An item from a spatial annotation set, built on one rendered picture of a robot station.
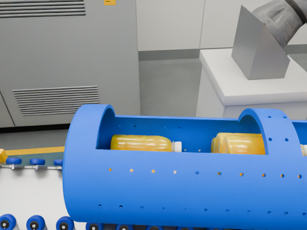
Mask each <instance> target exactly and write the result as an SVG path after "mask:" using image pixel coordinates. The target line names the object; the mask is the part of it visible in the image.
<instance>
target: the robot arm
mask: <svg viewBox="0 0 307 230"><path fill-rule="evenodd" d="M251 13H252V14H254V15H255V16H256V17H257V18H258V19H260V20H261V21H262V22H263V23H265V26H266V27H267V28H268V30H269V31H270V33H271V34H272V35H273V37H274V38H275V39H276V41H277V42H278V43H279V45H280V46H281V48H284V47H285V46H286V45H287V44H288V42H289V41H290V40H291V39H292V38H293V36H294V35H295V33H296V32H297V31H298V29H299V28H300V27H301V26H303V25H304V24H305V23H306V24H307V0H272V1H270V2H268V3H266V4H264V5H262V6H260V7H257V8H256V9H254V10H253V11H252V12H251Z"/></svg>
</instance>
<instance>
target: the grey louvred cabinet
mask: <svg viewBox="0 0 307 230"><path fill-rule="evenodd" d="M84 104H101V105H112V107H113V109H114V111H115V114H116V115H141V114H140V90H139V67H138V32H137V9H136V0H0V133H15V132H29V131H50V130H65V129H69V127H70V124H71V121H72V119H73V117H74V115H75V113H76V111H77V110H78V109H79V108H80V107H81V106H82V105H84Z"/></svg>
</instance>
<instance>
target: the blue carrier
mask: <svg viewBox="0 0 307 230"><path fill-rule="evenodd" d="M219 132H225V133H255V134H262V138H263V142H264V147H265V155H254V154H226V153H211V141H212V139H213V138H214V137H216V136H217V134H218V133H219ZM114 134H120V135H147V136H163V137H166V138H168V139H170V140H171V142H173V141H174V142H177V141H180V142H181V152H156V151H128V150H111V138H112V136H113V135H114ZM300 144H302V145H307V120H290V119H289V117H288V116H287V115H286V114H285V113H284V112H283V111H281V110H278V109H255V108H247V109H245V110H244V111H243V112H242V113H241V114H240V116H239V118H208V117H175V116H143V115H116V114H115V111H114V109H113V107H112V105H101V104H84V105H82V106H81V107H80V108H79V109H78V110H77V111H76V113H75V115H74V117H73V119H72V121H71V124H70V127H69V131H68V134H67V138H66V143H65V148H64V158H63V172H62V183H63V195H64V202H65V207H66V210H67V212H68V214H69V216H70V218H71V219H72V220H73V221H75V222H84V223H106V224H128V225H160V226H181V227H203V228H225V229H247V230H307V156H302V150H301V145H300ZM185 149H186V151H184V150H185ZM199 150H200V151H199ZM109 168H111V171H109ZM130 169H133V172H131V171H130ZM152 170H155V172H152ZM174 171H177V173H174ZM218 172H220V175H218V174H217V173H218ZM240 173H242V176H240ZM262 174H264V176H262ZM281 175H283V176H282V177H281ZM298 175H300V177H298Z"/></svg>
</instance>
